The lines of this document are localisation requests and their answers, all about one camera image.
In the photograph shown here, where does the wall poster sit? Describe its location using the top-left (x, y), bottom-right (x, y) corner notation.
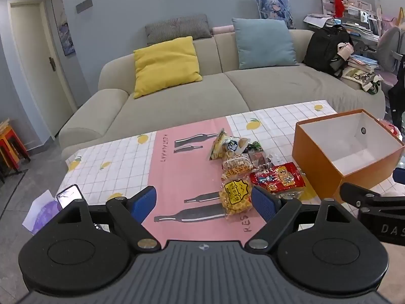
top-left (50, 0), bottom-right (77, 57)

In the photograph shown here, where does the yellow pillow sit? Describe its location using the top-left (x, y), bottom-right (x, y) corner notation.
top-left (132, 36), bottom-right (203, 100)

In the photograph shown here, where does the stack of papers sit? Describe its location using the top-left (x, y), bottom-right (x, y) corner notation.
top-left (303, 13), bottom-right (336, 28)

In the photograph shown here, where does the red snack packet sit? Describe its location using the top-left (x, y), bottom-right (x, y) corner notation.
top-left (250, 162), bottom-right (307, 200)

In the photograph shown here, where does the white desk shelf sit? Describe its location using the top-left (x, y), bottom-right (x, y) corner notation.
top-left (321, 0), bottom-right (374, 16)

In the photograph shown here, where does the printed figure pillow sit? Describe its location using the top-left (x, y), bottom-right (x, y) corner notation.
top-left (254, 0), bottom-right (297, 30)

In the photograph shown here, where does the white green potato chips bag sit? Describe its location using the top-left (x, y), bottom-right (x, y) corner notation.
top-left (208, 128), bottom-right (251, 161)

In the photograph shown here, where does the stack of books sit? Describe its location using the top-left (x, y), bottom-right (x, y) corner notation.
top-left (346, 54), bottom-right (380, 73)

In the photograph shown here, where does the grey ribbed pillow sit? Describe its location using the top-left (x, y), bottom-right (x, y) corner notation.
top-left (145, 14), bottom-right (213, 47)

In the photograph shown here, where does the printed tote bag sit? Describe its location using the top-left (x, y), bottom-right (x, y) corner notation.
top-left (341, 66), bottom-right (385, 95)

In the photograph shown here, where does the pink pillow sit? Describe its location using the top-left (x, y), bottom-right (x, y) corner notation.
top-left (211, 24), bottom-right (236, 35)

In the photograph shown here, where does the white purple paper bag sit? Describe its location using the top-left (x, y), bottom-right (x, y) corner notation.
top-left (22, 189), bottom-right (63, 236)

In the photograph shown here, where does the orange cardboard box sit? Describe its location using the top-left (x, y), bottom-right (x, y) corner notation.
top-left (291, 109), bottom-right (405, 204)

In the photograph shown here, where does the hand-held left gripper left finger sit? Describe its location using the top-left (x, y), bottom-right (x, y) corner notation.
top-left (55, 186), bottom-right (160, 251)

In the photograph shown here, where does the smartphone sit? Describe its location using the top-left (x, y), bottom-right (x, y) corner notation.
top-left (56, 184), bottom-right (84, 210)

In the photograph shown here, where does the yellow snack packet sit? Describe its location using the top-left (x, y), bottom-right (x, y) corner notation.
top-left (219, 177), bottom-right (254, 218)

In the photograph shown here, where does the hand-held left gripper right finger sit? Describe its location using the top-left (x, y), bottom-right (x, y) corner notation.
top-left (245, 185), bottom-right (352, 251)

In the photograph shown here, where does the grey wall switch panel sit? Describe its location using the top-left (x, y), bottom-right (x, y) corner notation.
top-left (75, 0), bottom-right (93, 14)

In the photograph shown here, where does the black backpack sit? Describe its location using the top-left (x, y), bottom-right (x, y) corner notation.
top-left (302, 25), bottom-right (354, 77)

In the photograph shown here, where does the clear pastry packet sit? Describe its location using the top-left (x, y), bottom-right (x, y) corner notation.
top-left (248, 150), bottom-right (276, 169)

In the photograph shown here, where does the stack of colourful stools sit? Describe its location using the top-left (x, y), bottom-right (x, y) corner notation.
top-left (0, 118), bottom-right (31, 182)

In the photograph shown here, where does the dark green snack packet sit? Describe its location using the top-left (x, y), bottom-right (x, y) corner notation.
top-left (245, 141), bottom-right (265, 154)

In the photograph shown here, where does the cream door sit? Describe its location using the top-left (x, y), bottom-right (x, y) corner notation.
top-left (8, 0), bottom-right (78, 134)

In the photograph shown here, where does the light blue pillow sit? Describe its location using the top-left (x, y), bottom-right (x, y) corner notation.
top-left (232, 18), bottom-right (300, 70)

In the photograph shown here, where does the lemon print tablecloth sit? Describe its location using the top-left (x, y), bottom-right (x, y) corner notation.
top-left (56, 100), bottom-right (405, 248)

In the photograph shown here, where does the black cloth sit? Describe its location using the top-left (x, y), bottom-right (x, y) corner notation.
top-left (387, 54), bottom-right (405, 134)

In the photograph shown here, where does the pale pink bottle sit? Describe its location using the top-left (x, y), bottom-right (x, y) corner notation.
top-left (337, 41), bottom-right (354, 61)

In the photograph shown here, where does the beige sofa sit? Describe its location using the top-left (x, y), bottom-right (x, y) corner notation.
top-left (58, 28), bottom-right (387, 161)

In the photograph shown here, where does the pink grey chair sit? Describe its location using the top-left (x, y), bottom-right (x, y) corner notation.
top-left (376, 25), bottom-right (405, 85)

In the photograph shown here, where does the white tablet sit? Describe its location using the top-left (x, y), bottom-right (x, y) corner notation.
top-left (367, 16), bottom-right (380, 37)

